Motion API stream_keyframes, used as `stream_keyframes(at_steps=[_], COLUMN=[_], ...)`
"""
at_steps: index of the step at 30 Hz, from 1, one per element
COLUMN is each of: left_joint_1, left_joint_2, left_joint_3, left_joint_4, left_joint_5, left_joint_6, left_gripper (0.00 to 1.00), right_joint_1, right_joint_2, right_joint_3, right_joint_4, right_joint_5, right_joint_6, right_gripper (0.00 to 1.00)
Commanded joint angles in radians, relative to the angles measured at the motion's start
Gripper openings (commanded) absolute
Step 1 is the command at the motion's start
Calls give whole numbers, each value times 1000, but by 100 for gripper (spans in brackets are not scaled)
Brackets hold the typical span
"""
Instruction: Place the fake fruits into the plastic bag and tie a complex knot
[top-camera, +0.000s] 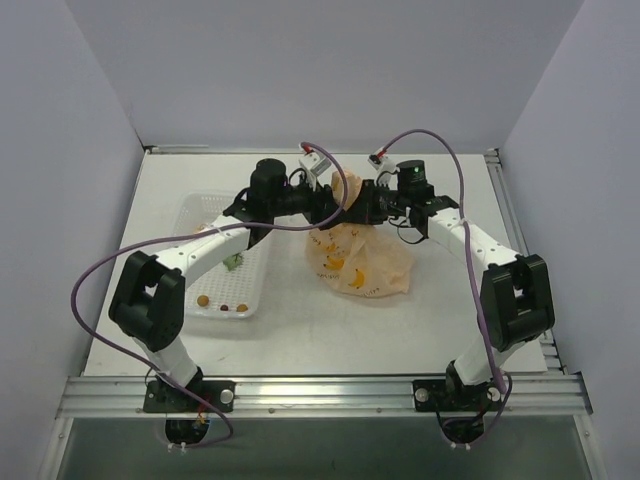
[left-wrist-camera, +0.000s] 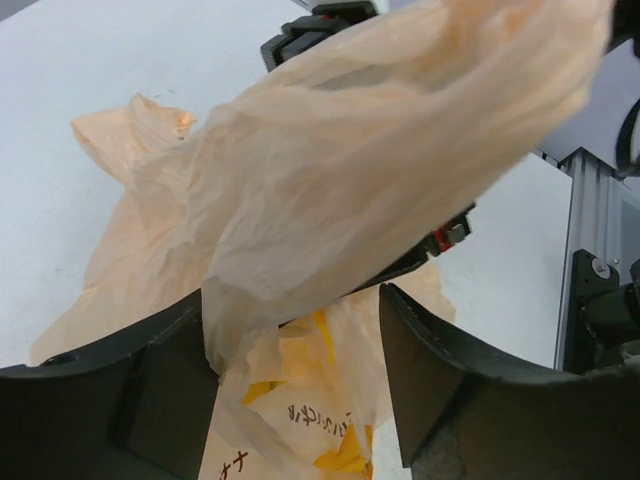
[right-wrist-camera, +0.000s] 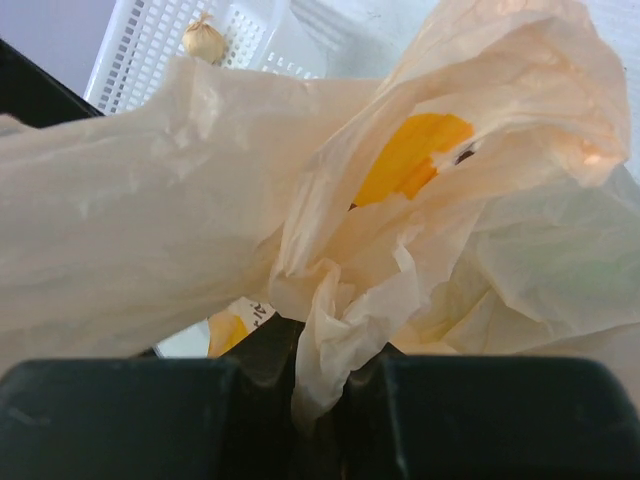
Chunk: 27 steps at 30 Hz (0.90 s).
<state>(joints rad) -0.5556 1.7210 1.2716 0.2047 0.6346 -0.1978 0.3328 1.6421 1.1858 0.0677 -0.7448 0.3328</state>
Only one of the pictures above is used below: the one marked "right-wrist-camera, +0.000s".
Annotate beige fake garlic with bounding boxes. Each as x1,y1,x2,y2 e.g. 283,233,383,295
182,12,226,64

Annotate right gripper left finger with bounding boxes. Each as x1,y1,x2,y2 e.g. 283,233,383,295
1,317,302,479

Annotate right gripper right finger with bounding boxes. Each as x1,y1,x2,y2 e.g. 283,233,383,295
339,350,639,479

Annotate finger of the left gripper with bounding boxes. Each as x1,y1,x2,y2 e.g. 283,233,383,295
0,40,102,128

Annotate white plastic basket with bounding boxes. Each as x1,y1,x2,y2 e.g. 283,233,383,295
84,0,435,115

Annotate orange plastic bag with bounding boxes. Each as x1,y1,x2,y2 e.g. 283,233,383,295
1,1,639,429

